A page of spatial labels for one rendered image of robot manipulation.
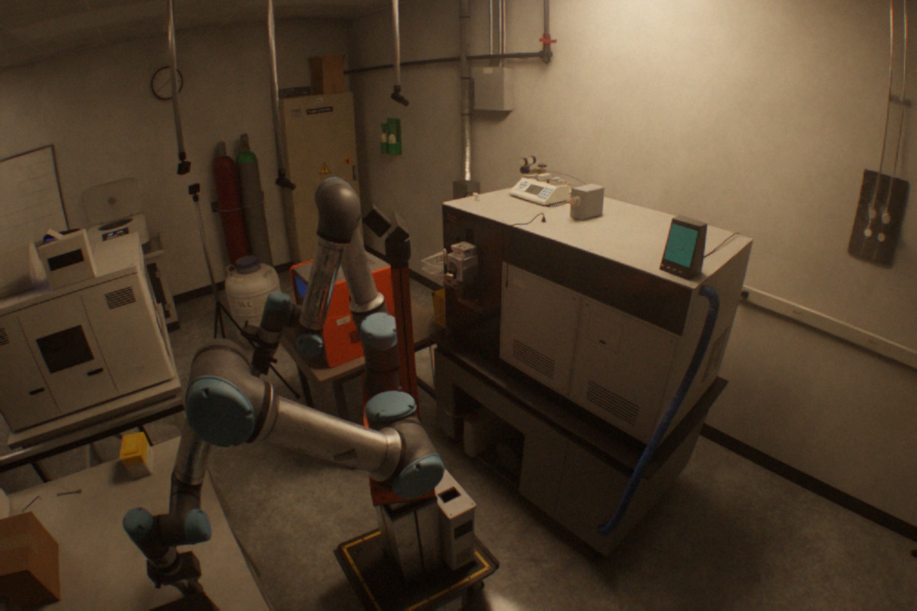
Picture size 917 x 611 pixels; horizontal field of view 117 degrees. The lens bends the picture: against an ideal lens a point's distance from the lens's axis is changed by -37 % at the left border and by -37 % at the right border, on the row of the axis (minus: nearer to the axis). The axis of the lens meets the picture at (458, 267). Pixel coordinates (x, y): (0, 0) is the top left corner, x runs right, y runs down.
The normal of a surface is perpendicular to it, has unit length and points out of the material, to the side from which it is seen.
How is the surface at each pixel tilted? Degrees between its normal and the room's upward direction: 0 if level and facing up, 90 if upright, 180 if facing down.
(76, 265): 90
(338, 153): 90
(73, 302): 90
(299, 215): 90
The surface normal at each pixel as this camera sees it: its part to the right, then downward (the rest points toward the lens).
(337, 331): 0.63, 0.29
